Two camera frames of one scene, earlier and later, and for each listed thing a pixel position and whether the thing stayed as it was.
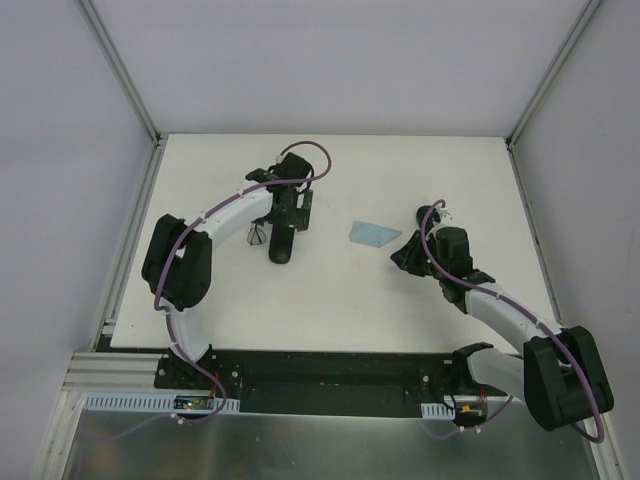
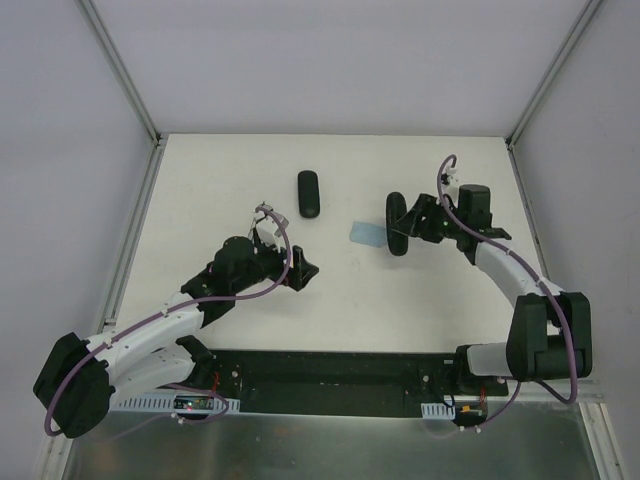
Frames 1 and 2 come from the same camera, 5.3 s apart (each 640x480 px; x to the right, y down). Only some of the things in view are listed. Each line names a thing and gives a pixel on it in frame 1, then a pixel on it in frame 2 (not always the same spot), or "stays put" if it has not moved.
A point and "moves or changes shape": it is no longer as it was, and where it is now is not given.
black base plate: (365, 383) stays put
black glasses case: (281, 242) moves or changes shape
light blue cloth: (372, 235) stays put
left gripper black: (291, 216) → (296, 268)
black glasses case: (432, 218) moves or changes shape
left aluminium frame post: (122, 70) stays put
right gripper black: (414, 254) → (415, 220)
